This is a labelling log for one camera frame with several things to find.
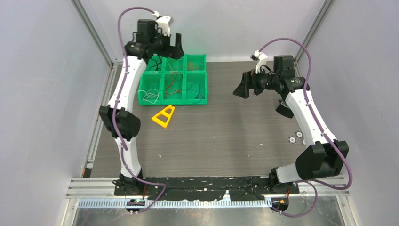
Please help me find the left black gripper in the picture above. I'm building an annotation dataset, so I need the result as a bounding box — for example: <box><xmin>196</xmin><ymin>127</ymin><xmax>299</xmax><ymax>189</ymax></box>
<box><xmin>150</xmin><ymin>30</ymin><xmax>184</xmax><ymax>60</ymax></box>

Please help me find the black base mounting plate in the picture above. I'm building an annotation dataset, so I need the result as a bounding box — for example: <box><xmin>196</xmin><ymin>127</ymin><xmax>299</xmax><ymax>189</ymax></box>
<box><xmin>112</xmin><ymin>176</ymin><xmax>299</xmax><ymax>201</ymax></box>

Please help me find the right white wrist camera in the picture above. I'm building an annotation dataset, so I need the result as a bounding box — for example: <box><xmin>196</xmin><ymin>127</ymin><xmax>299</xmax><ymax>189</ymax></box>
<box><xmin>250</xmin><ymin>50</ymin><xmax>268</xmax><ymax>74</ymax></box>

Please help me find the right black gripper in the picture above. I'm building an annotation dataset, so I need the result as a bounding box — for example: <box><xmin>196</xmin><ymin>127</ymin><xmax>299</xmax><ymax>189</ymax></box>
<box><xmin>233</xmin><ymin>65</ymin><xmax>280</xmax><ymax>99</ymax></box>

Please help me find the white thin wire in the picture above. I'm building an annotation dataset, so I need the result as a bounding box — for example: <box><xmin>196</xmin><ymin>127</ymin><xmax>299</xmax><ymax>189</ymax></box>
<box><xmin>137</xmin><ymin>89</ymin><xmax>160</xmax><ymax>104</ymax></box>

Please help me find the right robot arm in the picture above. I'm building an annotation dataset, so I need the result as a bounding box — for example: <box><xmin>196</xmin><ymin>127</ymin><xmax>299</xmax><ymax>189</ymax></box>
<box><xmin>233</xmin><ymin>51</ymin><xmax>349</xmax><ymax>193</ymax></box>

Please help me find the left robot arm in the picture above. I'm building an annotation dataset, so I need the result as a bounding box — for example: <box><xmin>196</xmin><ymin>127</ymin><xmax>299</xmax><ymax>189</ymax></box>
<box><xmin>99</xmin><ymin>16</ymin><xmax>184</xmax><ymax>195</ymax></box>

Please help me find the green six-compartment bin tray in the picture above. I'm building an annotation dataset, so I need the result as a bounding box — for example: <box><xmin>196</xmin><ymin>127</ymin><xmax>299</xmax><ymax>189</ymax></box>
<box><xmin>137</xmin><ymin>54</ymin><xmax>208</xmax><ymax>105</ymax></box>

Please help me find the black metronome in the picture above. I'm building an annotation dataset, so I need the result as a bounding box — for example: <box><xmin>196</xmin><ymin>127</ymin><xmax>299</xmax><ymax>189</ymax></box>
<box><xmin>275</xmin><ymin>100</ymin><xmax>294</xmax><ymax>119</ymax></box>

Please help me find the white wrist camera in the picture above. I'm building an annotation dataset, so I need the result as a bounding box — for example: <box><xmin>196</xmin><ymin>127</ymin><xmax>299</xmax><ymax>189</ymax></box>
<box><xmin>250</xmin><ymin>50</ymin><xmax>268</xmax><ymax>74</ymax></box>
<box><xmin>152</xmin><ymin>11</ymin><xmax>174</xmax><ymax>36</ymax></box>

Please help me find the slotted cable duct rail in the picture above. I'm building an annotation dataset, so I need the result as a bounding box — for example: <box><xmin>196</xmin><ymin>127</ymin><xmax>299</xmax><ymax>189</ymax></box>
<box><xmin>77</xmin><ymin>197</ymin><xmax>278</xmax><ymax>209</ymax></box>

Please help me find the red wire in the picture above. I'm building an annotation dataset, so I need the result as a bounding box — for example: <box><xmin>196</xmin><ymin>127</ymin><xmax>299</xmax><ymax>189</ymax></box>
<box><xmin>164</xmin><ymin>72</ymin><xmax>183</xmax><ymax>100</ymax></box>

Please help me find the small silver round part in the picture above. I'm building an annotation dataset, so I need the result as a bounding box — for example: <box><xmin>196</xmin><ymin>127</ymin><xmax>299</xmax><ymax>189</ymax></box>
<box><xmin>288</xmin><ymin>137</ymin><xmax>297</xmax><ymax>144</ymax></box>

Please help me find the yellow triangular plastic bracket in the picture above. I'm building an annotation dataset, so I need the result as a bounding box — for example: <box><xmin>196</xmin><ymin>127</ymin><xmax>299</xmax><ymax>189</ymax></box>
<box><xmin>151</xmin><ymin>105</ymin><xmax>175</xmax><ymax>129</ymax></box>

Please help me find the purple wire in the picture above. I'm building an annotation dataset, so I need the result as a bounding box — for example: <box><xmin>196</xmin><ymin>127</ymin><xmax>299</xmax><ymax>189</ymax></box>
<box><xmin>188</xmin><ymin>82</ymin><xmax>207</xmax><ymax>104</ymax></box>

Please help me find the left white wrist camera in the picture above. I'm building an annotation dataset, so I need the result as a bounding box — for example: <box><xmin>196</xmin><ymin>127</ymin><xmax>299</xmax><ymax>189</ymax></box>
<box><xmin>152</xmin><ymin>11</ymin><xmax>174</xmax><ymax>36</ymax></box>

